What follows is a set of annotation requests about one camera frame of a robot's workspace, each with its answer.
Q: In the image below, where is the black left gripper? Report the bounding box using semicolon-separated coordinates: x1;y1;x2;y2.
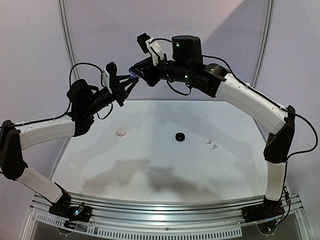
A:
83;74;138;116

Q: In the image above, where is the purple earbud charging case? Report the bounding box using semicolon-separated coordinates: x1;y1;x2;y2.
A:
129;71;140;79

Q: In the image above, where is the black earbud charging case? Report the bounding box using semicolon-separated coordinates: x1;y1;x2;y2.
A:
175;132;186;142

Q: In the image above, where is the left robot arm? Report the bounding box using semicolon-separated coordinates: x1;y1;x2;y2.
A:
0;75;139;223

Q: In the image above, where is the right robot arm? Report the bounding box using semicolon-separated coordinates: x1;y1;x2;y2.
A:
131;33;295;223

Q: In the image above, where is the pink earbud charging case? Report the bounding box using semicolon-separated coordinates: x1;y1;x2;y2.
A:
116;127;127;137

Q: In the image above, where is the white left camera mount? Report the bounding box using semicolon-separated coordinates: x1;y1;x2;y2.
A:
101;68;113;94

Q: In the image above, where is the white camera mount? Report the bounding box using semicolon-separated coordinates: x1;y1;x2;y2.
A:
101;68;113;94
145;37;165;66

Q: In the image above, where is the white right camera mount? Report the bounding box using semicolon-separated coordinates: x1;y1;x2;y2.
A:
145;37;165;66

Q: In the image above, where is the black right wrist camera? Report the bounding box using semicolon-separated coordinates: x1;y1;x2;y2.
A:
136;33;151;54

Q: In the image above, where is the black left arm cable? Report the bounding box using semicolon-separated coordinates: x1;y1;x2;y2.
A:
0;62;115;128

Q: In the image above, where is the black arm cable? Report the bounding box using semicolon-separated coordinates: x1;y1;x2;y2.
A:
0;62;115;128
149;37;319;161

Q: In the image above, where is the aluminium left corner post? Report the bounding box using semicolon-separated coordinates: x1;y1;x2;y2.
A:
57;0;76;67

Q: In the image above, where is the aluminium corner post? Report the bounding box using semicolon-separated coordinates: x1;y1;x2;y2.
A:
57;0;76;67
252;0;275;88

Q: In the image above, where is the aluminium right corner post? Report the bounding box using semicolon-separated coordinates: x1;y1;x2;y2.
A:
252;0;275;88

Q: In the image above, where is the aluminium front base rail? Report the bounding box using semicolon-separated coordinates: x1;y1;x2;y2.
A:
21;193;313;240

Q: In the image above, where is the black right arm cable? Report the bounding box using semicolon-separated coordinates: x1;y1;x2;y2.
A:
149;37;319;161

